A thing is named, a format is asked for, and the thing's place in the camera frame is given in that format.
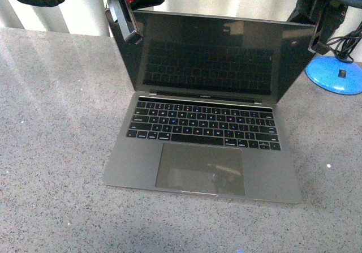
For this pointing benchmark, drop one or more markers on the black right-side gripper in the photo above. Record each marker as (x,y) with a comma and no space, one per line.
(328,15)

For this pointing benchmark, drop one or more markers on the blue round lamp base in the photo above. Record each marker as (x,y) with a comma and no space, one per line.
(335,76)

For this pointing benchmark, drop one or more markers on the grey laptop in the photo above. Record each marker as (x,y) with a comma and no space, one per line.
(204,117)

